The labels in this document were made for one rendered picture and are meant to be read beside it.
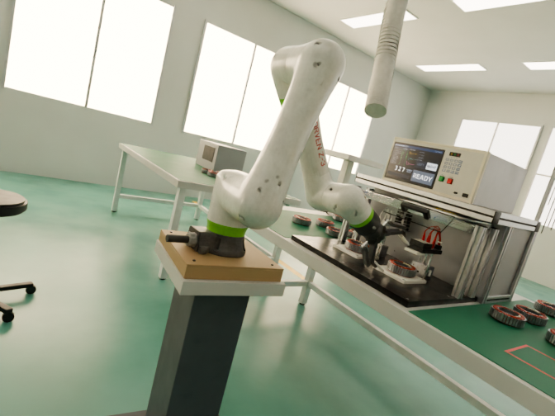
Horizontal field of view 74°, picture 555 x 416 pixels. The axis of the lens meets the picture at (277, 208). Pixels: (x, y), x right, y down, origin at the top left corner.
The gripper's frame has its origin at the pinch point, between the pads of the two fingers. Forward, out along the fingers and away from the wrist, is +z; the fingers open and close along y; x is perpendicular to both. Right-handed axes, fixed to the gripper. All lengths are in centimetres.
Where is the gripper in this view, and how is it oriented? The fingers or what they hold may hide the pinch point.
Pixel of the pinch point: (392, 254)
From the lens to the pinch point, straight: 145.7
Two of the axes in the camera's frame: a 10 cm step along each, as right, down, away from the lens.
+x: 4.0, 4.1, -8.2
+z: 5.9, 5.7, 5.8
